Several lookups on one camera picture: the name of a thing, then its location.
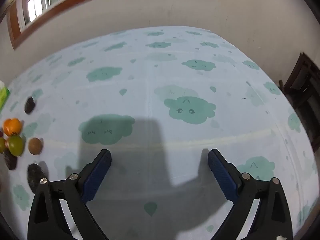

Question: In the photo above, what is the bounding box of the small orange mandarin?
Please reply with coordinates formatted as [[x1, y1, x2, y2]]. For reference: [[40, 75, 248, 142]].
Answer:
[[3, 118, 22, 135]]

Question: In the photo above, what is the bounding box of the green tissue pack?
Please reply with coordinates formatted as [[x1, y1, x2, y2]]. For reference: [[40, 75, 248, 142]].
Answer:
[[0, 80, 10, 112]]

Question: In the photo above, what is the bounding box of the dark wooden chair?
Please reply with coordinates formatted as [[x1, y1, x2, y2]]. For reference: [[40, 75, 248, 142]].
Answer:
[[279, 52, 320, 153]]

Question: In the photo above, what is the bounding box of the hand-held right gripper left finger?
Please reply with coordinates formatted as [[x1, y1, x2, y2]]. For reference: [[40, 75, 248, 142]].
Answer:
[[27, 149, 112, 240]]

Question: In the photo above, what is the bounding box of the wooden framed window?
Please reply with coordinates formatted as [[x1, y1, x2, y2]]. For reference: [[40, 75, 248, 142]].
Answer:
[[6, 0, 222, 50]]

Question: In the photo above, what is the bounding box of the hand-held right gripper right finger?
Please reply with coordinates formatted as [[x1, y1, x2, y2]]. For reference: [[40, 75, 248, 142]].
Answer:
[[207, 148, 293, 240]]

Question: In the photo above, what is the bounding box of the cloud print tablecloth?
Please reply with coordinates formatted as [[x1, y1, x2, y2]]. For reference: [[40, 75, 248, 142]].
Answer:
[[0, 26, 317, 240]]

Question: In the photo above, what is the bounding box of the green tomato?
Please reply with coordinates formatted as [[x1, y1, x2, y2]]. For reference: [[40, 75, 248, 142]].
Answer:
[[7, 135, 25, 156]]

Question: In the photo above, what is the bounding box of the dark round fruit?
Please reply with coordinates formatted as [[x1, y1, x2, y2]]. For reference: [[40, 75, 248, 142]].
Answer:
[[4, 150, 18, 171], [27, 163, 48, 194], [24, 97, 36, 114]]

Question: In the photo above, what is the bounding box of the brown round fruit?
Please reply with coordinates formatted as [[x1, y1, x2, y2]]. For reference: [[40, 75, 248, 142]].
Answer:
[[28, 138, 43, 155]]

